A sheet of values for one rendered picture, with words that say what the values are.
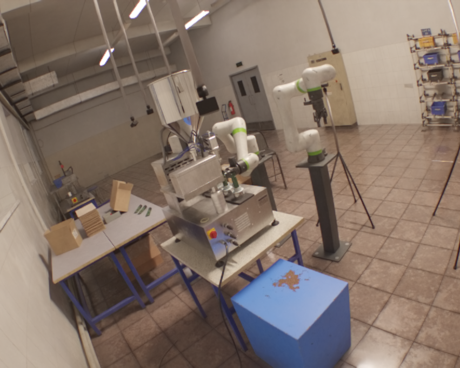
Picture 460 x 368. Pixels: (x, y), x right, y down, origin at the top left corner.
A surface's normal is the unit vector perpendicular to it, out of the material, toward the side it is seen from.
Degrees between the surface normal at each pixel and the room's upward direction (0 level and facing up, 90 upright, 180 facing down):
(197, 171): 90
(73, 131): 90
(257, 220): 90
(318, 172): 90
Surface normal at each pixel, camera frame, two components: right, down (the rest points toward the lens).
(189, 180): 0.59, 0.09
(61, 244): 0.28, 0.24
